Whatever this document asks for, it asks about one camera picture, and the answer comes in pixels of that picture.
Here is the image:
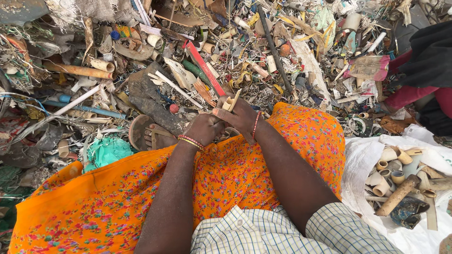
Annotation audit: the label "heap of plastic scrap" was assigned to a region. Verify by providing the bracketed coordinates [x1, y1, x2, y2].
[0, 0, 452, 226]

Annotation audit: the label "white long pipe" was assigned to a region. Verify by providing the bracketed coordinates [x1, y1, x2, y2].
[52, 85, 101, 117]

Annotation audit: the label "green pipe piece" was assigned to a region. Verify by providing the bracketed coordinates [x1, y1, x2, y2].
[182, 59, 213, 87]

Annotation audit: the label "brown sandal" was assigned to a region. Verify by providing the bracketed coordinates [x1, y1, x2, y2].
[128, 114, 176, 152]

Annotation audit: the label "red and gold bangles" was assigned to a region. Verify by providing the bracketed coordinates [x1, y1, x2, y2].
[177, 134, 206, 152]

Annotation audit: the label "person's right hand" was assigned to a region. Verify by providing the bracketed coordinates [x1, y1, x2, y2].
[212, 95, 261, 139]

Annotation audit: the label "orange floral sari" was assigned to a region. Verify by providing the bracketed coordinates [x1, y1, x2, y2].
[8, 102, 346, 254]

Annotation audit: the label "white sack of pipe pieces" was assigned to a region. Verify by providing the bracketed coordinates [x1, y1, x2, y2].
[340, 123, 452, 254]

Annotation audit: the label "orange-brown long pipe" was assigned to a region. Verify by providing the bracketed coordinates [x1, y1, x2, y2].
[43, 61, 116, 80]

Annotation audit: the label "blue long pipe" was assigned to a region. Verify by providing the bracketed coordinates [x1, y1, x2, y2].
[42, 99, 128, 121]

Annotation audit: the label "dark grey dirty board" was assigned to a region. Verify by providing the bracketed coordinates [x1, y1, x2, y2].
[127, 61, 188, 137]

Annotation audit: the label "brown dirty pipe piece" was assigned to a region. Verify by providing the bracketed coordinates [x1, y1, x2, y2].
[374, 174, 421, 217]

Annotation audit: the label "frayed burlap sack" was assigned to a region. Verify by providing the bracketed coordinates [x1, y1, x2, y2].
[45, 0, 136, 30]

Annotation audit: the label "red thin bangle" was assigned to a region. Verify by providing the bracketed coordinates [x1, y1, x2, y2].
[251, 111, 262, 139]

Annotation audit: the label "short white pipe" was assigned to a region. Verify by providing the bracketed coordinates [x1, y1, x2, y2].
[367, 31, 387, 54]

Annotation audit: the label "long black pipe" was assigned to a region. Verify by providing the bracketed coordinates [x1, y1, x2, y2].
[257, 4, 296, 94]

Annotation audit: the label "beige broken pipe fragment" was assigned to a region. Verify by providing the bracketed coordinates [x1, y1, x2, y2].
[222, 88, 243, 113]

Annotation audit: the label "green plastic bag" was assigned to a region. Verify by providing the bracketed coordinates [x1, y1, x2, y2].
[84, 135, 134, 174]

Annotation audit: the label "red flat plastic strip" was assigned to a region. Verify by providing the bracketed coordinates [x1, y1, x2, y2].
[185, 41, 227, 98]

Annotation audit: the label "cream short pipe piece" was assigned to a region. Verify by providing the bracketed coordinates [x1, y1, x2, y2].
[90, 59, 116, 73]

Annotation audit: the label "pink printed plastic bag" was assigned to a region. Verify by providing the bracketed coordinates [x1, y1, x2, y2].
[343, 54, 391, 82]

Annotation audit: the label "thin white pipe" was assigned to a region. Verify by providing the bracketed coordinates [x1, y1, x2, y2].
[155, 70, 204, 109]

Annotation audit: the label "person's left hand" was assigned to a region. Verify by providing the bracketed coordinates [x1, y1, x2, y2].
[183, 113, 227, 147]

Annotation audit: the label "checked white shirt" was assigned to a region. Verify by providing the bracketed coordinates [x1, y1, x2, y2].
[191, 202, 405, 254]

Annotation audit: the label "dark blue broken container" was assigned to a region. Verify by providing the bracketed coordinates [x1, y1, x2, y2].
[390, 196, 430, 230]

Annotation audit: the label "person's foot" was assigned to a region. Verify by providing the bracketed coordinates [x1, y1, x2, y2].
[144, 123, 179, 151]

